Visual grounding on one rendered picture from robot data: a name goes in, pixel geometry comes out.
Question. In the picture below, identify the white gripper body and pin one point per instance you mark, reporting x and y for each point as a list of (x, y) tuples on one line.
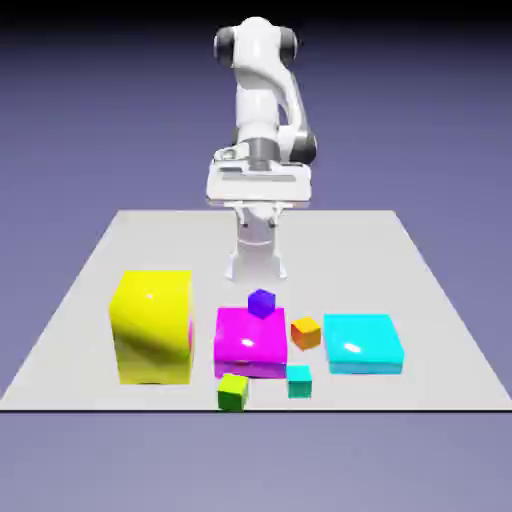
[(259, 188)]

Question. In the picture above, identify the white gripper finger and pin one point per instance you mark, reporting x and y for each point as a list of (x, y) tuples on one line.
[(273, 218), (242, 218)]

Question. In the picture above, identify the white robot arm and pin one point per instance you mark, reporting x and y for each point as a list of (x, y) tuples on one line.
[(256, 80)]

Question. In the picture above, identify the small purple cube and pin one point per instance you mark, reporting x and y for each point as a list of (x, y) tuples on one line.
[(261, 303)]

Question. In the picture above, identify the small orange cube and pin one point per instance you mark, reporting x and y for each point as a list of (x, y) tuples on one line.
[(306, 333)]

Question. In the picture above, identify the small teal cube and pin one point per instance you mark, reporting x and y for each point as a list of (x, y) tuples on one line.
[(299, 381)]

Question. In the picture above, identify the small green cube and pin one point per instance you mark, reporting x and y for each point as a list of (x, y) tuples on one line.
[(232, 392)]

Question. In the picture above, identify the large magenta box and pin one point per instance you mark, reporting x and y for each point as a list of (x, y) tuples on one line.
[(250, 340)]

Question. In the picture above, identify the large yellow box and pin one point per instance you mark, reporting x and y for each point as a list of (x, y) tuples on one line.
[(152, 326)]

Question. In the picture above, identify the large cyan box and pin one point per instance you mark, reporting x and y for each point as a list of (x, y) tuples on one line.
[(362, 344)]

